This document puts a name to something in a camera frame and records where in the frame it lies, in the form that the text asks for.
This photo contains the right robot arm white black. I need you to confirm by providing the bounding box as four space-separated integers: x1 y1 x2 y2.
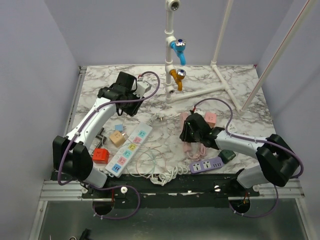
179 113 301 196

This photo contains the black hex key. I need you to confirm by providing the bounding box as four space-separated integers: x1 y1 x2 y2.
95 127 106 149

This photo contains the purple power strip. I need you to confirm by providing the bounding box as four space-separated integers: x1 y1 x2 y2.
189 157 225 174

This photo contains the white power strip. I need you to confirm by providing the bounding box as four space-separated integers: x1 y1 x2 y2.
105 122 153 178

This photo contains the red cube plug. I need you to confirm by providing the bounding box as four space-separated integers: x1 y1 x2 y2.
92 148 110 165

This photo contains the green cube plug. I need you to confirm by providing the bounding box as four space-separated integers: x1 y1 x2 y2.
218 149 237 164

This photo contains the white pvc pipe frame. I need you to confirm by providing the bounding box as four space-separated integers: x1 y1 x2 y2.
164 0 316 115

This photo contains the light blue small plug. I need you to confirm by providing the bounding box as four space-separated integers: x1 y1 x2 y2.
114 124 126 135

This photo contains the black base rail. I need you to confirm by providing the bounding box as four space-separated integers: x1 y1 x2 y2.
49 170 303 211

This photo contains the blue faucet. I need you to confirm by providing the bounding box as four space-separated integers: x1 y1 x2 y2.
170 38 186 66

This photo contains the pink power strip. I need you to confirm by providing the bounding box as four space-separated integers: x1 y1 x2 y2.
179 111 193 154

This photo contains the white coiled cable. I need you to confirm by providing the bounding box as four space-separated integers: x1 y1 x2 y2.
144 112 190 187

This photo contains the white cube socket adapter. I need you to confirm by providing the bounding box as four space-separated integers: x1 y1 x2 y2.
227 122 238 133

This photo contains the beige cube plug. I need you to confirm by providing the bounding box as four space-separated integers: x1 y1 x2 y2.
109 130 126 148

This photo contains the orange faucet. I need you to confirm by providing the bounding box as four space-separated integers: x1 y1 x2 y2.
169 68 187 92

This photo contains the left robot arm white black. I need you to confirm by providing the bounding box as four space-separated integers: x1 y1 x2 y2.
52 71 151 198

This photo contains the thin pink cable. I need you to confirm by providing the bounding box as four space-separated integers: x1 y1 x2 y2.
134 139 168 176

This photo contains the pink cube socket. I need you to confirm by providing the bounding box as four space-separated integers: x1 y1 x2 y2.
204 112 217 128

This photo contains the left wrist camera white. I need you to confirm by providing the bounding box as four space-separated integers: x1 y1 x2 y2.
133 81 151 98

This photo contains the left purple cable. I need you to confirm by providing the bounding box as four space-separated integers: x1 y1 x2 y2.
56 70 161 221

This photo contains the pink coiled cable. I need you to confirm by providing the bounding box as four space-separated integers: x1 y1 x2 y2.
184 142 208 161

